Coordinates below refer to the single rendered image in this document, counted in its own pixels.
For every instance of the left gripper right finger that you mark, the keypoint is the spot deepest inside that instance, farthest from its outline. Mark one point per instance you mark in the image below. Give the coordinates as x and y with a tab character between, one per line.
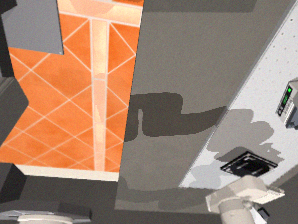
295	100

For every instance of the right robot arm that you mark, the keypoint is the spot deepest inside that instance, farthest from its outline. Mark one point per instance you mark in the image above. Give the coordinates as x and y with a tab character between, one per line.
232	211

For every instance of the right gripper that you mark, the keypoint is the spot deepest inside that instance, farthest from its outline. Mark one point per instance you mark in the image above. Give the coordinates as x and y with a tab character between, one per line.
247	187

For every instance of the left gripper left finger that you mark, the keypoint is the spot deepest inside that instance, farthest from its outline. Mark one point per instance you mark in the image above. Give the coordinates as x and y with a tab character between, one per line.
13	103

